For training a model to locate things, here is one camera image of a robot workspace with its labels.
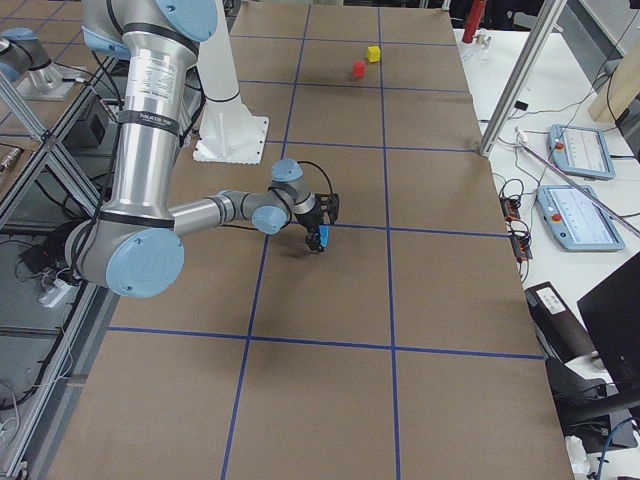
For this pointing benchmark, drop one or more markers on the red cylinder bottle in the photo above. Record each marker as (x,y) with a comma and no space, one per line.
(473,20)

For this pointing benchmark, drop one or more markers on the teach pendant tablet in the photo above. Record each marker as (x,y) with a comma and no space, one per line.
(579,151)
(575,222)

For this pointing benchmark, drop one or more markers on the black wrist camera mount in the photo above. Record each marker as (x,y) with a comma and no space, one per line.
(329,206)

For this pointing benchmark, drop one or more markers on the grey aluminium frame post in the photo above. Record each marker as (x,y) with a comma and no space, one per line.
(533,46)

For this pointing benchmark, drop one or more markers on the red wooden block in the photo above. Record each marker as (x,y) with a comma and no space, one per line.
(358,69)

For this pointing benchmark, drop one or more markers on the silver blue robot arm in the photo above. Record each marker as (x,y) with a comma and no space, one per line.
(133,244)

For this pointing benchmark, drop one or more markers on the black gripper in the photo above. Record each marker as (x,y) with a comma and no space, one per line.
(309,220)

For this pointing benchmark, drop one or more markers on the black computer monitor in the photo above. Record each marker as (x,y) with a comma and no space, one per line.
(610,312)

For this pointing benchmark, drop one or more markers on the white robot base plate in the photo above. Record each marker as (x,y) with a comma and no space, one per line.
(232,141)

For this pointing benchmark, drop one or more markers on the yellow wooden block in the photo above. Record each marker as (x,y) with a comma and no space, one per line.
(373,54)

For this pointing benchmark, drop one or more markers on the upper teach pendant tablet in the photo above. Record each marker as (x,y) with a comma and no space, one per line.
(579,151)

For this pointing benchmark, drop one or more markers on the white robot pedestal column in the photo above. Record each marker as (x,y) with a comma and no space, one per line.
(218,74)

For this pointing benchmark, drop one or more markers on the lower teach pendant tablet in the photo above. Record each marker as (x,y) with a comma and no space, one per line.
(575,222)

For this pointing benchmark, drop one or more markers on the blue wooden block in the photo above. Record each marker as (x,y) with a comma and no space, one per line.
(324,233)

